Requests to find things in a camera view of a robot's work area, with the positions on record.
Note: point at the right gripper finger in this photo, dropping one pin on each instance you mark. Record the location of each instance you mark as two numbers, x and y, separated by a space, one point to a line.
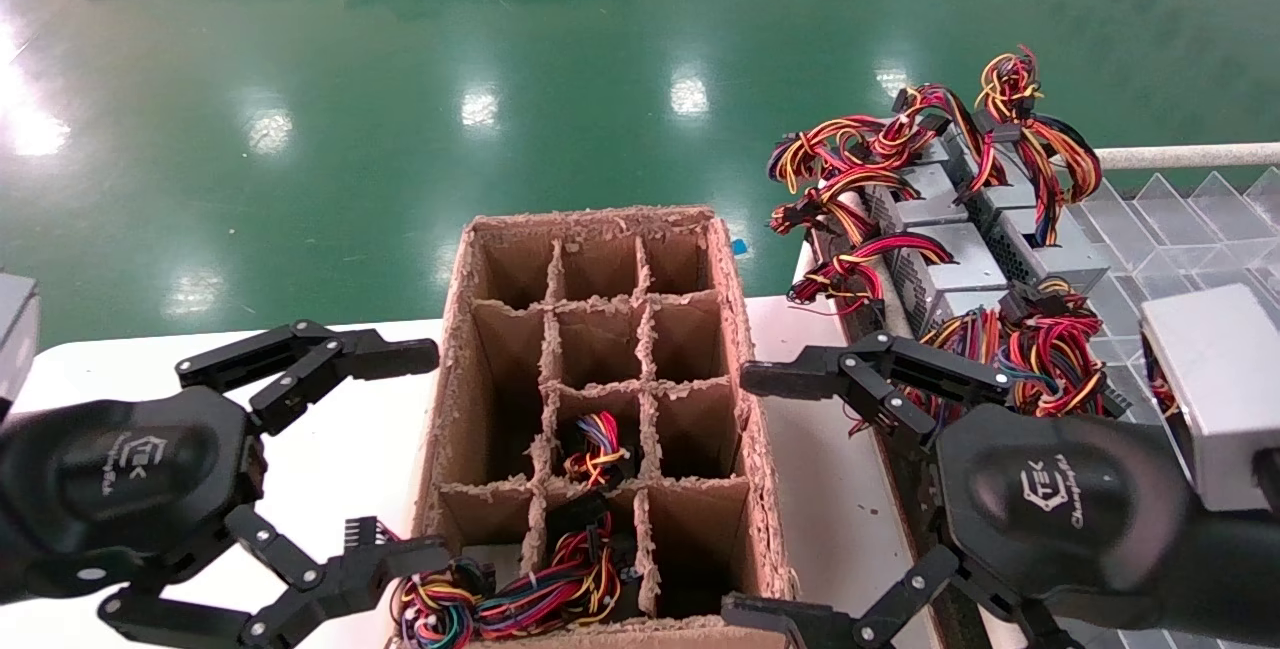
790 626

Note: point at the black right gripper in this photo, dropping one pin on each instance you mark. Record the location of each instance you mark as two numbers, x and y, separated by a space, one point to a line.
1060 509

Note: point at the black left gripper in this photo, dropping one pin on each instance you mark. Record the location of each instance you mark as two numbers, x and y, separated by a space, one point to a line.
120 474

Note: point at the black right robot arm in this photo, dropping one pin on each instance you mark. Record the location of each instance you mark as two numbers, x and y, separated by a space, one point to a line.
1240 569

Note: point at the power supply with comb connector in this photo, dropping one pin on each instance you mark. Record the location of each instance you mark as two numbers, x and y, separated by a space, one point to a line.
435 609

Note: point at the brown cardboard box with dividers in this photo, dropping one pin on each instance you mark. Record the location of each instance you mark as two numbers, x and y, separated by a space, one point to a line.
600 339

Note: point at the power supply with black connector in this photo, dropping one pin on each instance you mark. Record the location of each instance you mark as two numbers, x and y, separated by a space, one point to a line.
560 589

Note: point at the transparent acrylic rack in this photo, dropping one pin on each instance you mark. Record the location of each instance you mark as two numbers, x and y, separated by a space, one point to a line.
1200 229

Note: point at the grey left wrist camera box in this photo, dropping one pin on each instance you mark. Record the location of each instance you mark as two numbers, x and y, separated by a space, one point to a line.
15 329

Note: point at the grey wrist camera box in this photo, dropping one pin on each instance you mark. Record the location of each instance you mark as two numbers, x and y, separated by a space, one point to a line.
15 329
1215 379

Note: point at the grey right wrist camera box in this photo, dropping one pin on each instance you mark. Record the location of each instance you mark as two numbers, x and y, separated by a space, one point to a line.
1215 379

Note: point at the white pipe rail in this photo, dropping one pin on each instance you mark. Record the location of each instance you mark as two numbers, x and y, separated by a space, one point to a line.
1190 156

